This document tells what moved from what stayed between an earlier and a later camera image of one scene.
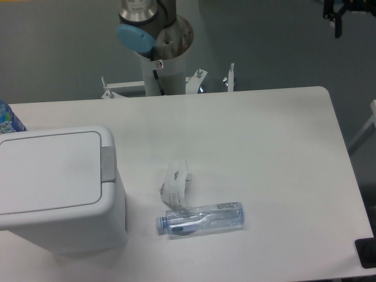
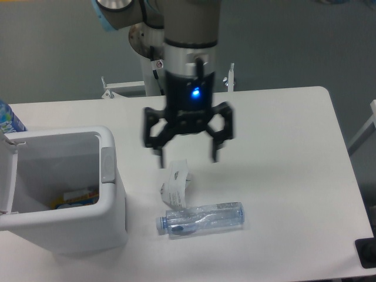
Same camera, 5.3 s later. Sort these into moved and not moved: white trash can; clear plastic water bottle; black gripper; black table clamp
Moved: black gripper
Not moved: black table clamp; clear plastic water bottle; white trash can
